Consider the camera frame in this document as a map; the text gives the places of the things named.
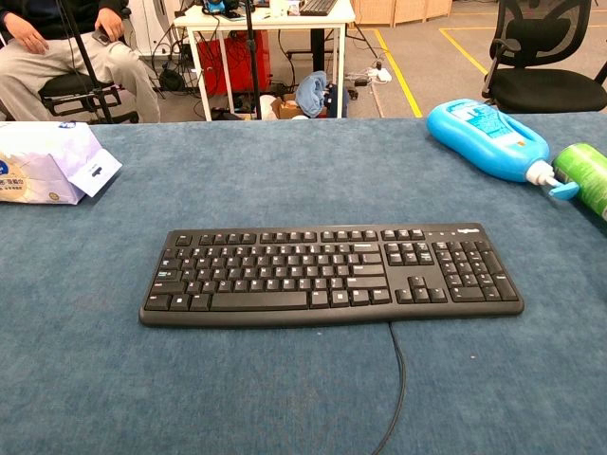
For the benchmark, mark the black swivel chair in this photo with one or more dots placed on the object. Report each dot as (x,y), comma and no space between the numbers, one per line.
(80,97)

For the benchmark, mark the white tissue pack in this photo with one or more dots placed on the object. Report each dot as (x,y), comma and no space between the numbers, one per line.
(42,163)

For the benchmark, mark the wooden folding screen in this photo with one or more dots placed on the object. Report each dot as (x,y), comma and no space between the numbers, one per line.
(403,10)

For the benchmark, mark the blue detergent bottle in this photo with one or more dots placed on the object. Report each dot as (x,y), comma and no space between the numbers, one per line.
(488,140)

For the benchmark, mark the black tripod pole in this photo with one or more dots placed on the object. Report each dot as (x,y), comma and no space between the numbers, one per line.
(253,57)

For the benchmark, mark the green cylindrical can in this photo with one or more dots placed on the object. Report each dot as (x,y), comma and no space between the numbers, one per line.
(585,175)

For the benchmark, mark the black tripod stand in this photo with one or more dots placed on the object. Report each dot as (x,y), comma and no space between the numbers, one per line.
(85,52)

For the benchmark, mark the black mesh office chair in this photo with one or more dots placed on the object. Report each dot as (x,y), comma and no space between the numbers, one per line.
(545,52)

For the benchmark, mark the white desk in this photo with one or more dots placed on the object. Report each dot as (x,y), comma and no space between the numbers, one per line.
(265,21)

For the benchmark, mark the dark keyboard on desk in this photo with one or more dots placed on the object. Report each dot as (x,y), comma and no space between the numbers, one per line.
(318,6)

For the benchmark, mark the cardboard box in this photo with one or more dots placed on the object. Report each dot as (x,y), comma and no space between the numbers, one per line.
(284,106)

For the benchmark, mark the white power strip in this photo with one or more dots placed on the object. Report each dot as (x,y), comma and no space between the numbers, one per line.
(379,74)

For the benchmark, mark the blue table cloth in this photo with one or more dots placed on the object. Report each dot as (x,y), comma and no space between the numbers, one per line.
(237,379)

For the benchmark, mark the red box under desk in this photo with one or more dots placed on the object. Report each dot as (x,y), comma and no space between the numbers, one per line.
(234,61)

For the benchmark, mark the seated person in grey trousers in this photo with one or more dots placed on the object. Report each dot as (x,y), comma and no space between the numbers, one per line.
(57,57)

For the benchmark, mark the blue cloth bundle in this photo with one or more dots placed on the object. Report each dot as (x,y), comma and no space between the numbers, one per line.
(312,94)

